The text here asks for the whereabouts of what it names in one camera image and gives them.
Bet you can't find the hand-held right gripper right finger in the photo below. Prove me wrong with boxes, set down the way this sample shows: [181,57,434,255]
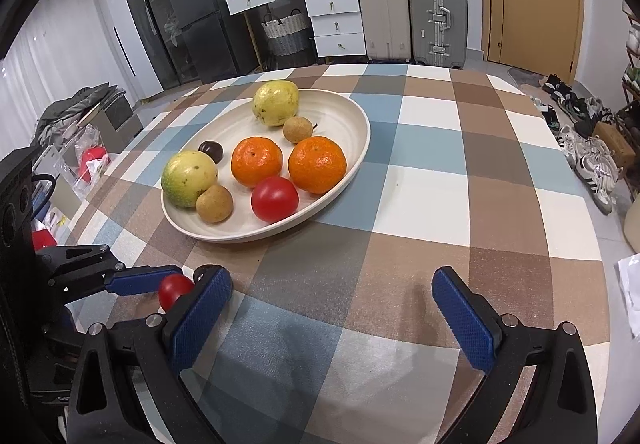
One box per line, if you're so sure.
[432,266,598,444]

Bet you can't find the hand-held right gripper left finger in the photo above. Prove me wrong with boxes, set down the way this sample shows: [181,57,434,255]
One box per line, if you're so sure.
[67,265,233,444]

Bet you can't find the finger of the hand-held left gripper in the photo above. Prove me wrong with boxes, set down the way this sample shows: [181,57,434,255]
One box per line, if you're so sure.
[37,245,183,303]

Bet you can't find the small red tomato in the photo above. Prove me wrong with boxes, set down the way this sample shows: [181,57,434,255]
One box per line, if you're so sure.
[158,274,196,313]

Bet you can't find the brown kiwi-like fruit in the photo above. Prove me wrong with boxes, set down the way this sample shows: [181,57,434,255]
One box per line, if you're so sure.
[195,184,234,223]

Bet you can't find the yellow-green guava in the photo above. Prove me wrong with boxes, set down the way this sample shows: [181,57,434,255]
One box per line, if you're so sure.
[252,80,300,127]
[161,151,220,209]

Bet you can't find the large red tomato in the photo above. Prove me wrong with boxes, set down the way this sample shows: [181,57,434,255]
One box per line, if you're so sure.
[251,176,300,223]

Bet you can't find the orange mandarin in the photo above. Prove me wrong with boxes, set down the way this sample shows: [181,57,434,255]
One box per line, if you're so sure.
[288,136,348,195]
[231,137,284,189]

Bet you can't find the cream oval plate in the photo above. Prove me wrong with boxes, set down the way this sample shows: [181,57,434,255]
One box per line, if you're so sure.
[160,88,371,245]

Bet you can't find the red packet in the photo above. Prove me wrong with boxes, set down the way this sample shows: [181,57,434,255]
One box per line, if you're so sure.
[80,147,111,185]

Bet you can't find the clear plastic bags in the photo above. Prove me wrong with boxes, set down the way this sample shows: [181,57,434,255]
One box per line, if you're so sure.
[52,124,121,205]

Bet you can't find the checked tablecloth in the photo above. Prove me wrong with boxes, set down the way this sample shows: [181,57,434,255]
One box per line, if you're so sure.
[65,62,612,444]

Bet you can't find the white paper sheet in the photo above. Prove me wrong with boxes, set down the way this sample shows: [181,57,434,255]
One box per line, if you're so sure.
[615,251,640,340]

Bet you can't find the grey box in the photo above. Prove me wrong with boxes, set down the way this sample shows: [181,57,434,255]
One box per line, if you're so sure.
[102,94,143,139]

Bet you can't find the grey jacket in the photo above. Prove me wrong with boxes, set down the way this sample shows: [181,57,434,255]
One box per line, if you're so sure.
[37,82,126,135]

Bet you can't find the cream round bin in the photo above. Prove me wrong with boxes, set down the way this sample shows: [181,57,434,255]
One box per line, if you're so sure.
[622,191,640,255]

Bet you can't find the row of shoes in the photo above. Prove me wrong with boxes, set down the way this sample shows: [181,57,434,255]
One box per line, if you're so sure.
[520,74,621,215]

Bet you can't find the white curtain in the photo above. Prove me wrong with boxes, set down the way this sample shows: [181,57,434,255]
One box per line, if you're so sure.
[0,0,116,159]

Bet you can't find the brown longan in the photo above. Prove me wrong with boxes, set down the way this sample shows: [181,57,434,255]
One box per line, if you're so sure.
[283,116,314,145]

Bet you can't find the brown cardboard box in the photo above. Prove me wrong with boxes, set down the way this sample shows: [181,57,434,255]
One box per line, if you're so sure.
[592,121,636,167]

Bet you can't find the grey door mat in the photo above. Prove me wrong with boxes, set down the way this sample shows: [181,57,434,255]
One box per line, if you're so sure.
[505,66,551,97]

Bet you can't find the black glass-door cabinet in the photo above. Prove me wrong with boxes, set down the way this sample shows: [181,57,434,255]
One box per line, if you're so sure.
[114,0,183,89]

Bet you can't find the woven grey basket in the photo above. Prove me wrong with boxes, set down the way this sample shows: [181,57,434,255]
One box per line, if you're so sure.
[261,10,312,57]

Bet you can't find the dark shoe rack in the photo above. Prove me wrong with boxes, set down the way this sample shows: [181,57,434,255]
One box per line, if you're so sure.
[615,0,640,145]

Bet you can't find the white drawer cabinet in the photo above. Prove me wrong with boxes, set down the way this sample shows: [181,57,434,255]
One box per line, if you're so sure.
[225,0,367,64]

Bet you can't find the beige suitcase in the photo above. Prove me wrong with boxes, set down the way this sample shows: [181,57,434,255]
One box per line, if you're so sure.
[353,0,412,63]

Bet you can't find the wooden door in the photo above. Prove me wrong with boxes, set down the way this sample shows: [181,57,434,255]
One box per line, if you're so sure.
[475,0,585,84]

